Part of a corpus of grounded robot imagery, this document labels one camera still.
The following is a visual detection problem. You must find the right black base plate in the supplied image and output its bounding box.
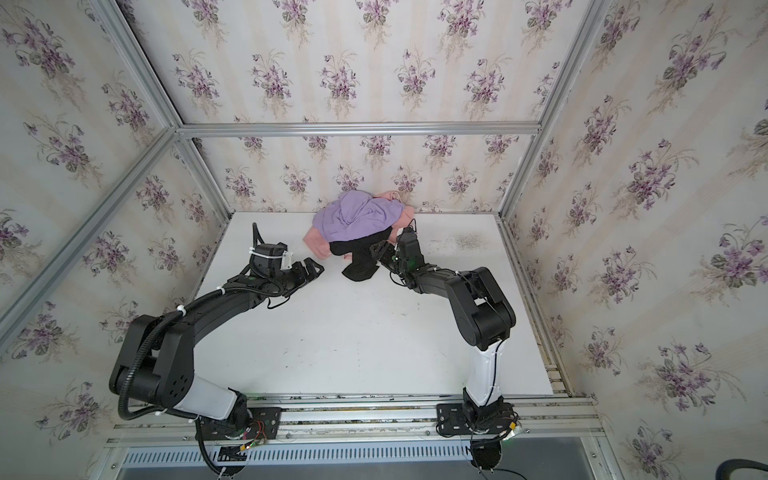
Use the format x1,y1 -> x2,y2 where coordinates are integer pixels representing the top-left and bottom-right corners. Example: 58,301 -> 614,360
436,399 -> 519,438

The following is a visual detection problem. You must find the purple cloth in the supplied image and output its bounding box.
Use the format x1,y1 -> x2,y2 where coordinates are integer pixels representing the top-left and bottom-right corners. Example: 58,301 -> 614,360
312,190 -> 405,242

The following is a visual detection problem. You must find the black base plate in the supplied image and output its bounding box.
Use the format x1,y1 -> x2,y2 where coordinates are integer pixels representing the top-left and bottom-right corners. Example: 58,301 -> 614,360
436,399 -> 519,438
195,407 -> 283,441

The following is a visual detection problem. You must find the aluminium frame horizontal bar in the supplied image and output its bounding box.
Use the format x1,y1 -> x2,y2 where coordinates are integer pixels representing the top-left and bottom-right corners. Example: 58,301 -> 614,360
177,121 -> 541,139

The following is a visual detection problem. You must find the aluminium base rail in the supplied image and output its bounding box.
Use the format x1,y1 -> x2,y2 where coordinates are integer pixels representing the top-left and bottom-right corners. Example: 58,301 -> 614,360
106,395 -> 607,447

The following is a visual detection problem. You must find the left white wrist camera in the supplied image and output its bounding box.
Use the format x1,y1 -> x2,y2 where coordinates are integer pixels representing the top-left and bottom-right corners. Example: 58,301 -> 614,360
249,243 -> 293,276

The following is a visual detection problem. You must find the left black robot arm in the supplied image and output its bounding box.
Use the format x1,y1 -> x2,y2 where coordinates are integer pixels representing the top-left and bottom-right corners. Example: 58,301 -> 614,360
109,228 -> 324,431

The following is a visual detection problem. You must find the black cloth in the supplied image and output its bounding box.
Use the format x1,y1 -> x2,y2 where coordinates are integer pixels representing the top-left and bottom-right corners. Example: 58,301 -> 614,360
329,227 -> 392,282

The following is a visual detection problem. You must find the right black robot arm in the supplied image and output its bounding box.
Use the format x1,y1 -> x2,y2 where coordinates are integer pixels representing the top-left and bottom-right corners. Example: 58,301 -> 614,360
370,226 -> 518,439

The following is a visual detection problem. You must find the pink cloth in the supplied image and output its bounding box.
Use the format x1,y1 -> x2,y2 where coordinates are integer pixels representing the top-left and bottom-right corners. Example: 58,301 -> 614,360
304,191 -> 415,259

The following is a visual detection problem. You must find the white vent grille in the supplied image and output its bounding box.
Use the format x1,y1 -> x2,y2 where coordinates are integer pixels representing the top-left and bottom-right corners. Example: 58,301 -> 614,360
121,440 -> 471,469

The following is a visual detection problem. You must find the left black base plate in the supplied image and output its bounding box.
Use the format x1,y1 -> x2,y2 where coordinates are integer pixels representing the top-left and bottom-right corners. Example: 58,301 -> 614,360
195,407 -> 283,441

